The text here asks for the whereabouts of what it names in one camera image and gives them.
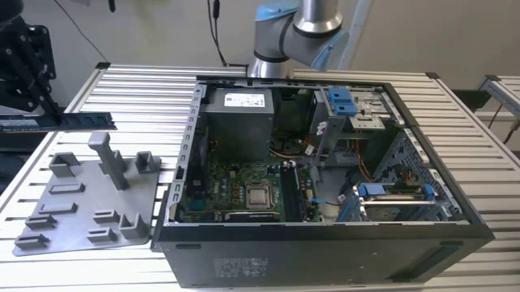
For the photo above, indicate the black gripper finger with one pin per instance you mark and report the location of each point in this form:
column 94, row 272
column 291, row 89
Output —
column 52, row 105

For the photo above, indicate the dark RAM stick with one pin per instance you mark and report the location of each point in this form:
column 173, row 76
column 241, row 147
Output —
column 86, row 120
column 296, row 197

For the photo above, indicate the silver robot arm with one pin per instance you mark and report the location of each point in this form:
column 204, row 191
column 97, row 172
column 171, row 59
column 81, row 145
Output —
column 314, row 15

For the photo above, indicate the black table corner cap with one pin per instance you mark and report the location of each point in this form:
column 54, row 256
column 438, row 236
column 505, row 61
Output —
column 434, row 75
column 104, row 64

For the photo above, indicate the black hanging rod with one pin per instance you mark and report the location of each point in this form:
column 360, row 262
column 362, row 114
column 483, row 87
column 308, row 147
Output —
column 112, row 5

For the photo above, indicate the grey plastic parts rack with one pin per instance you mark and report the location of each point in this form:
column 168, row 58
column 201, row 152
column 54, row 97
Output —
column 90, row 197

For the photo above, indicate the grey power supply unit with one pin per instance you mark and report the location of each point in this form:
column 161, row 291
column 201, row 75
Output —
column 240, row 134

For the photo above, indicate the green motherboard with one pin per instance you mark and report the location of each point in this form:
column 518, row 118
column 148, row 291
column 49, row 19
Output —
column 221, row 182

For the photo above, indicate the silver CPU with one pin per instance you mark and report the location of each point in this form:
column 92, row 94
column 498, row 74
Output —
column 260, row 197

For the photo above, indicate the black round fan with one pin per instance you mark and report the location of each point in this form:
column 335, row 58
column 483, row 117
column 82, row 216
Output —
column 291, row 146

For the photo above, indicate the black graphics card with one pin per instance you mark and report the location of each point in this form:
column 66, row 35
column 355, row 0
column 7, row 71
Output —
column 252, row 216

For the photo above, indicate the blue drive carrier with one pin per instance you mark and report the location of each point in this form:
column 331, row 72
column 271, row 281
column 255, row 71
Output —
column 340, row 102

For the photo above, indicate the black PC case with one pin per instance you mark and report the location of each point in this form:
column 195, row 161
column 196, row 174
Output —
column 284, row 258

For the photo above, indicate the wide blue bay clip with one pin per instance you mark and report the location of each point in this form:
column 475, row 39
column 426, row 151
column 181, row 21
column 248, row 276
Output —
column 372, row 190

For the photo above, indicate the metal disk bay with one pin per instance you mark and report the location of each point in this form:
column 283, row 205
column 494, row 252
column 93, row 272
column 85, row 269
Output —
column 390, row 199

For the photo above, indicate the narrow blue bay clip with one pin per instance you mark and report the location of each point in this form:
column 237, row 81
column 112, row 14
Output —
column 430, row 192

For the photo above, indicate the metal slat side table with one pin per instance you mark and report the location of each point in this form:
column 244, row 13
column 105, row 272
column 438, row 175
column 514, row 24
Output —
column 505, row 91

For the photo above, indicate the grey metal drive bracket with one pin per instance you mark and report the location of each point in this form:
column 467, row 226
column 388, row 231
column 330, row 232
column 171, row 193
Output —
column 368, row 123

